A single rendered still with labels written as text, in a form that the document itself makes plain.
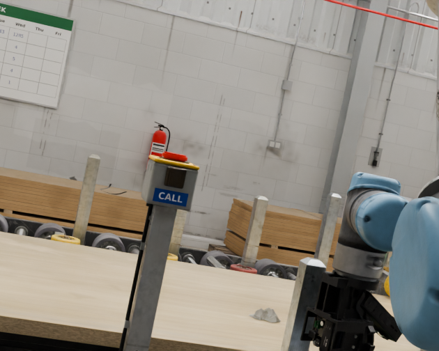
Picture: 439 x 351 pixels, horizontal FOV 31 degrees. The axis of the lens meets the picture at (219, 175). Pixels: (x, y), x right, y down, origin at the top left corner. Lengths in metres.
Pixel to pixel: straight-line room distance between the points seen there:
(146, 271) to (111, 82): 7.14
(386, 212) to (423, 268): 0.45
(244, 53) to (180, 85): 0.79
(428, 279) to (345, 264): 0.59
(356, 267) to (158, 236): 0.30
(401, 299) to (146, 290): 0.65
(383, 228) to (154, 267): 0.37
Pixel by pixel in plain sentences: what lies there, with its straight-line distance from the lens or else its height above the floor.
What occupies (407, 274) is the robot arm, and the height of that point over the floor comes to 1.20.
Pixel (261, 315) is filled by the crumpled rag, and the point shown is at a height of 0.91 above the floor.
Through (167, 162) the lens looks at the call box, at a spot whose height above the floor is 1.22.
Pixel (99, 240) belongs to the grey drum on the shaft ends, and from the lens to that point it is 2.70.
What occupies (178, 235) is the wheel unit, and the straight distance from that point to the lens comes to 2.34.
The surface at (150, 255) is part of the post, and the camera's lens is 1.21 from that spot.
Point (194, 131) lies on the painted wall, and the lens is 8.48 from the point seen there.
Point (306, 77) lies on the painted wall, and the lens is 8.86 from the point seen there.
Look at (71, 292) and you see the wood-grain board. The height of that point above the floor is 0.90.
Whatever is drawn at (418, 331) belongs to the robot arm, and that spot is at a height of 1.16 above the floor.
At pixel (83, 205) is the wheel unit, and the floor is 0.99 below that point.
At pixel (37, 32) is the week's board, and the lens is 8.25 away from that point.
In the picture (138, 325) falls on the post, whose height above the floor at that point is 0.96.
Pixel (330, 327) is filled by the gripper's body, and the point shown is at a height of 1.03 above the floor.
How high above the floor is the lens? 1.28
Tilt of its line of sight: 3 degrees down
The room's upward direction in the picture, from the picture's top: 12 degrees clockwise
